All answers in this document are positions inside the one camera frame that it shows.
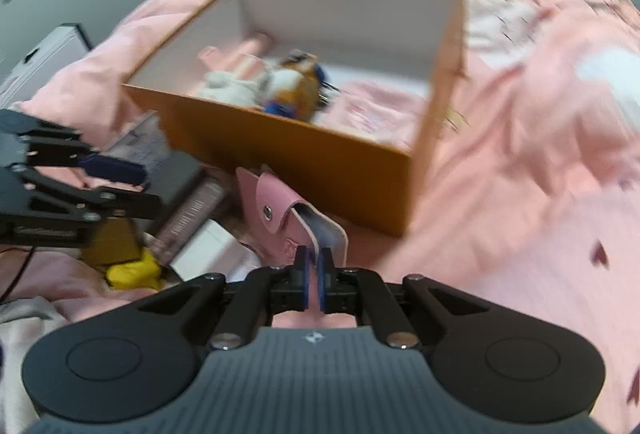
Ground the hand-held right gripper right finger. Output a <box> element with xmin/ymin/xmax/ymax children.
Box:
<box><xmin>318</xmin><ymin>247</ymin><xmax>493</xmax><ymax>350</ymax></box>

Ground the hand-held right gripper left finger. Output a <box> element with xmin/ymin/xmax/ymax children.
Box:
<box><xmin>137</xmin><ymin>246</ymin><xmax>313</xmax><ymax>351</ymax></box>

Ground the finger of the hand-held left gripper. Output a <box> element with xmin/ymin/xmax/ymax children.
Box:
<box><xmin>27</xmin><ymin>148</ymin><xmax>149</xmax><ymax>188</ymax></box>
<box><xmin>20</xmin><ymin>168</ymin><xmax>163</xmax><ymax>222</ymax></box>

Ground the gold box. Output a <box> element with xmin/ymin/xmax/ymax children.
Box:
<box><xmin>82</xmin><ymin>216</ymin><xmax>144</xmax><ymax>268</ymax></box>

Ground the pink snap pouch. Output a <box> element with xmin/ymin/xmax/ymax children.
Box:
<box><xmin>235</xmin><ymin>165</ymin><xmax>349</xmax><ymax>311</ymax></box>

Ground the orange cardboard box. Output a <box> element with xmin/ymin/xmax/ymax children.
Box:
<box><xmin>122</xmin><ymin>0</ymin><xmax>469</xmax><ymax>238</ymax></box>

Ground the plush toy with striped hat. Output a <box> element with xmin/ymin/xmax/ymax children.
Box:
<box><xmin>195</xmin><ymin>49</ymin><xmax>432</xmax><ymax>147</ymax></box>

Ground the yellow object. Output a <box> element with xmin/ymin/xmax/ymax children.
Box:
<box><xmin>106</xmin><ymin>248</ymin><xmax>162</xmax><ymax>291</ymax></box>

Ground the white box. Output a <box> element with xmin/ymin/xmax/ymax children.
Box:
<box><xmin>170</xmin><ymin>219</ymin><xmax>257</xmax><ymax>283</ymax></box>

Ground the white cloth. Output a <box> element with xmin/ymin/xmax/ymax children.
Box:
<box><xmin>0</xmin><ymin>296</ymin><xmax>69</xmax><ymax>434</ymax></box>

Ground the white cabinet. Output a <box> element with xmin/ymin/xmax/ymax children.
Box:
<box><xmin>0</xmin><ymin>24</ymin><xmax>94</xmax><ymax>111</ymax></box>

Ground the pink printed blanket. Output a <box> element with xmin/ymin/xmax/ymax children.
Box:
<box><xmin>0</xmin><ymin>0</ymin><xmax>640</xmax><ymax>434</ymax></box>

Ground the black cable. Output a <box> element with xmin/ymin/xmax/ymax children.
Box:
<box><xmin>0</xmin><ymin>246</ymin><xmax>37</xmax><ymax>306</ymax></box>

